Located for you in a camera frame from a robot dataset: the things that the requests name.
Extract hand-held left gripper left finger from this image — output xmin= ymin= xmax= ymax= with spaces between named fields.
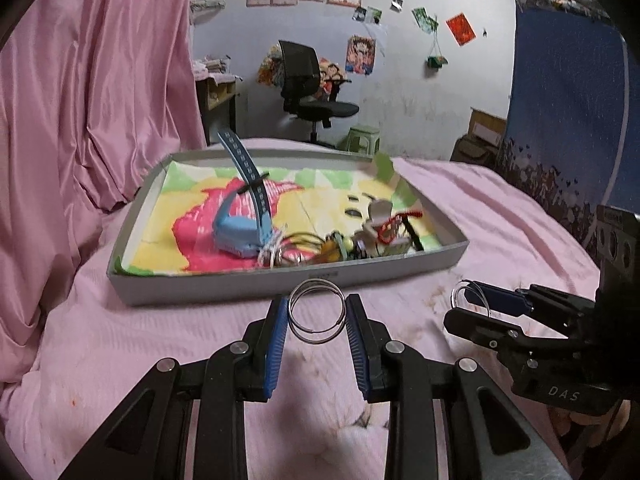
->
xmin=57 ymin=294 xmax=291 ymax=480

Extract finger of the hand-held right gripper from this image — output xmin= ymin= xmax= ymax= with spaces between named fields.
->
xmin=465 ymin=282 xmax=596 ymax=321
xmin=444 ymin=307 xmax=551 ymax=361

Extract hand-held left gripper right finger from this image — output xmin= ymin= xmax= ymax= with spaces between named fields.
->
xmin=345 ymin=294 xmax=571 ymax=480

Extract silver wire bangle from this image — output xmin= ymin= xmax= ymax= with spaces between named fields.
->
xmin=287 ymin=280 xmax=347 ymax=346

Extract large silver hoop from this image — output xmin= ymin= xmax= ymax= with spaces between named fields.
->
xmin=451 ymin=280 xmax=496 ymax=318

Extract silver clip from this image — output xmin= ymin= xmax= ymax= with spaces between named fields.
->
xmin=257 ymin=232 xmax=291 ymax=267

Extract grey cardboard tray box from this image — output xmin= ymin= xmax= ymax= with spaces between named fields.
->
xmin=106 ymin=149 xmax=471 ymax=307

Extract brown hair tie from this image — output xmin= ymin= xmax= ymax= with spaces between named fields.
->
xmin=280 ymin=231 xmax=331 ymax=261

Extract red silver bracelet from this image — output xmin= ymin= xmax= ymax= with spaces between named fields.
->
xmin=376 ymin=209 xmax=426 ymax=253

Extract small yellow green ornament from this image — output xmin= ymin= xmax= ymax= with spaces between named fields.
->
xmin=320 ymin=232 xmax=361 ymax=261

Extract light blue smart watch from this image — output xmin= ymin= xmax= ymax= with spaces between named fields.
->
xmin=212 ymin=129 xmax=281 ymax=260

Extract colourful cartoon tray liner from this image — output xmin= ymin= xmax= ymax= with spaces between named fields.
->
xmin=116 ymin=152 xmax=443 ymax=276

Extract pink bed sheet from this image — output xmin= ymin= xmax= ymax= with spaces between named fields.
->
xmin=0 ymin=137 xmax=601 ymax=480

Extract blue printed blanket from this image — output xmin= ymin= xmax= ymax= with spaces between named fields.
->
xmin=495 ymin=0 xmax=640 ymax=261

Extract green plastic stool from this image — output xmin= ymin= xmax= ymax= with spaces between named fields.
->
xmin=345 ymin=126 xmax=382 ymax=155

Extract wooden desk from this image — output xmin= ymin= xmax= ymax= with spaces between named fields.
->
xmin=192 ymin=55 xmax=243 ymax=136

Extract colourful poster behind chair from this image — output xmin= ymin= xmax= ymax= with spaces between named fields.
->
xmin=257 ymin=45 xmax=283 ymax=86

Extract black office chair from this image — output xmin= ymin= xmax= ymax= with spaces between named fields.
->
xmin=277 ymin=40 xmax=361 ymax=146

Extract stack of papers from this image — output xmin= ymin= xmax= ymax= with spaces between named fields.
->
xmin=192 ymin=55 xmax=231 ymax=79

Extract pink curtain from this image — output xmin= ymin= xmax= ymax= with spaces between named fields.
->
xmin=0 ymin=0 xmax=208 ymax=391

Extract black hair tie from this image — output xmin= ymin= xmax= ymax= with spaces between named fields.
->
xmin=236 ymin=172 xmax=271 ymax=195

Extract cartoon figures wall poster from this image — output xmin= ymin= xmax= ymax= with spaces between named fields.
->
xmin=320 ymin=59 xmax=351 ymax=96

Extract red wall poster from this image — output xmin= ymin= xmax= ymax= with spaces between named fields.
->
xmin=446 ymin=12 xmax=477 ymax=47

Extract anime wall poster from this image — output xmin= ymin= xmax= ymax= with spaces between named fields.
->
xmin=346 ymin=35 xmax=377 ymax=76

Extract green overlapping wall photos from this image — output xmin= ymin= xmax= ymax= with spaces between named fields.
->
xmin=412 ymin=7 xmax=440 ymax=35

